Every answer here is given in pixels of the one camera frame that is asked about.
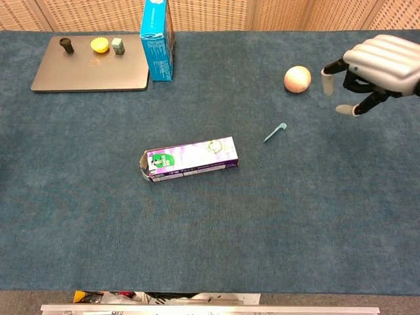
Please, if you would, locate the purple carton box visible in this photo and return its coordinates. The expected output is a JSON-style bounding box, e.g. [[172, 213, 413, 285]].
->
[[138, 136, 242, 182]]

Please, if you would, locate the black cylinder cap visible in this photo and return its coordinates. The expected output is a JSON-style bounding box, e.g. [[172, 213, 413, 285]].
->
[[58, 37, 75, 54]]

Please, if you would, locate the peach coloured ball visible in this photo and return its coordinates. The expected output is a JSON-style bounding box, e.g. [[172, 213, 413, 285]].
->
[[283, 65, 312, 95]]

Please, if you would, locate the grey-green small block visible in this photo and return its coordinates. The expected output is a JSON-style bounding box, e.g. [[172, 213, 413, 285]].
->
[[111, 37, 126, 55]]

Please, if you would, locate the yellow fluted cap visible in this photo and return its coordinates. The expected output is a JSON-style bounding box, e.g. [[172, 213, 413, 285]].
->
[[90, 37, 110, 54]]

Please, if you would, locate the silver closed laptop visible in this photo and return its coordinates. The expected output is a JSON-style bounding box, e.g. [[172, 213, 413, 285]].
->
[[30, 34, 150, 93]]

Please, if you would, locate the woven rattan folding screen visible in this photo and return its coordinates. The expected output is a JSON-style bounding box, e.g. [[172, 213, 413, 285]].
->
[[0, 0, 420, 32]]

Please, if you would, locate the blue upright carton box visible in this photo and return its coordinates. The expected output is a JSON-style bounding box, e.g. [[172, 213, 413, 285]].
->
[[139, 0, 176, 82]]

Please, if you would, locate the blue felt table cloth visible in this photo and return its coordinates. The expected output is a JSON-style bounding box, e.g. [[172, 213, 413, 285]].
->
[[0, 30, 420, 293]]

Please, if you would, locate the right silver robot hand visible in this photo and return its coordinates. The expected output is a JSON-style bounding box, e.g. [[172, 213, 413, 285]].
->
[[320, 34, 420, 117]]

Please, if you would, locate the light blue piece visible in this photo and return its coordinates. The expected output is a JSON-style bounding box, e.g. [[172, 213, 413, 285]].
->
[[263, 122, 287, 143]]

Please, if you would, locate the aluminium profile rail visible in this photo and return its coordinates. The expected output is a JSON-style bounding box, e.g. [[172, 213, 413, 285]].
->
[[40, 304, 381, 315]]

